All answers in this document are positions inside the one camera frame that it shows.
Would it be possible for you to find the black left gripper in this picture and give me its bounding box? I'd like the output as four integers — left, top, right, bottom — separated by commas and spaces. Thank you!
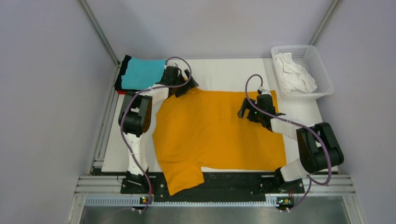
173, 69, 198, 97

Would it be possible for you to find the yellow t-shirt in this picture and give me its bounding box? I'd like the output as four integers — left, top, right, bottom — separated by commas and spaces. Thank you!
153, 88, 287, 196

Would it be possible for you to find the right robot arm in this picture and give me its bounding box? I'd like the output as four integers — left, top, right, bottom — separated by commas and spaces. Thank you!
238, 92, 344, 192

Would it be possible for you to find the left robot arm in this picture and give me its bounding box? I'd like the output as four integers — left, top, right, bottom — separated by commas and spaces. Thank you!
118, 65, 198, 193

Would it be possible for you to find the cyan folded t-shirt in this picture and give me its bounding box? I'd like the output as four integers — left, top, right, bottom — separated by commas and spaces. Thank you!
121, 57, 166, 90

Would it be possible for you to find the white crumpled t-shirt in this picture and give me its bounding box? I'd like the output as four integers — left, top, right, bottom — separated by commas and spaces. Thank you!
275, 53, 317, 93

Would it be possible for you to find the white plastic laundry basket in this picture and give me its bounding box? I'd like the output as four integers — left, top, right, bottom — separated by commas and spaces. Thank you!
271, 45, 335, 100

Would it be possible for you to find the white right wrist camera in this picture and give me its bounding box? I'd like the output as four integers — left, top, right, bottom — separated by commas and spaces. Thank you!
257, 88, 272, 96

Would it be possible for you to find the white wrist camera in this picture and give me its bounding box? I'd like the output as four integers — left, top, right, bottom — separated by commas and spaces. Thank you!
257, 88, 272, 96
164, 62, 179, 69

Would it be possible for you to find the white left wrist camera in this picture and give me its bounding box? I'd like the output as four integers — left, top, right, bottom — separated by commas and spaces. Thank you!
164, 62, 179, 69

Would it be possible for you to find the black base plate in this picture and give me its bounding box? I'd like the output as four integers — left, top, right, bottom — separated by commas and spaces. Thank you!
120, 172, 305, 203

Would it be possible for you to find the right aluminium frame post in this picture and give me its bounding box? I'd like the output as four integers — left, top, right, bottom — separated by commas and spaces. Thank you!
309, 0, 343, 46

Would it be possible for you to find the aluminium frame post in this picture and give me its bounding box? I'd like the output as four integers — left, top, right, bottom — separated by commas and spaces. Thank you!
309, 0, 343, 46
77, 0, 120, 65

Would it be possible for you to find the aluminium front rail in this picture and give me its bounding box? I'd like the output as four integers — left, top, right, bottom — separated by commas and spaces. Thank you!
75, 172, 355, 207

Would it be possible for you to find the left aluminium frame post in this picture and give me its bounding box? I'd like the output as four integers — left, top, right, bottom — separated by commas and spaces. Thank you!
77, 0, 120, 65

